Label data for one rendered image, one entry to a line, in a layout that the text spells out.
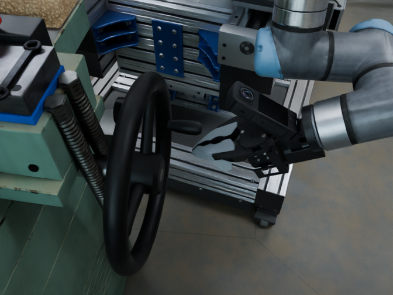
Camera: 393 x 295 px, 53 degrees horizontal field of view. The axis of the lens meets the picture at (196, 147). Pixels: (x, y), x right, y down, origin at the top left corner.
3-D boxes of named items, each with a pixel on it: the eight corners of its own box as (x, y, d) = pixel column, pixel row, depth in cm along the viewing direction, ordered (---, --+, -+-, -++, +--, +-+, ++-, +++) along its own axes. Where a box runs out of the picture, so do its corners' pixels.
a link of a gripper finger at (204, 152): (202, 181, 69) (251, 171, 65) (185, 161, 65) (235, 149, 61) (205, 167, 71) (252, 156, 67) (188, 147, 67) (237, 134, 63)
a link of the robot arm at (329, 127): (342, 122, 52) (337, 81, 57) (308, 130, 54) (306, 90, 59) (355, 155, 57) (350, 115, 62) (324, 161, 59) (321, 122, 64)
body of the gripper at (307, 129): (254, 181, 65) (328, 166, 60) (232, 149, 60) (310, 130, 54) (257, 146, 70) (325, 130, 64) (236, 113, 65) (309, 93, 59)
